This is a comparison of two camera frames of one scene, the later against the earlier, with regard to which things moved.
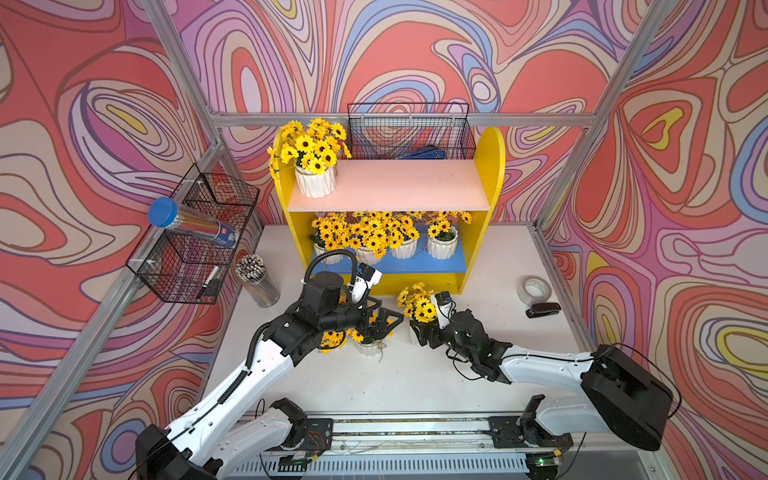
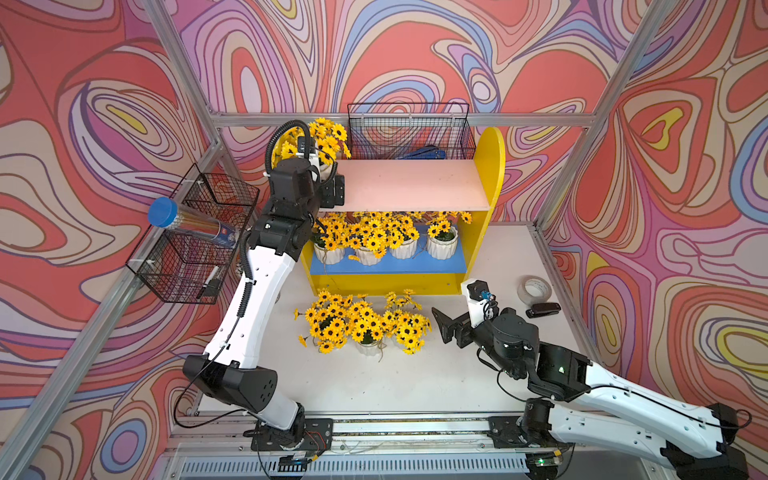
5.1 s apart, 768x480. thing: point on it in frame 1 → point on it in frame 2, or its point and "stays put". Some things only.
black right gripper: [431, 328] → [447, 328]
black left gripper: [377, 330] → [327, 199]
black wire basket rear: [407, 131] stays put
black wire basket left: [188, 267] stays put
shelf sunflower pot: [403, 237] stays put
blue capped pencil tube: [165, 212] stays put
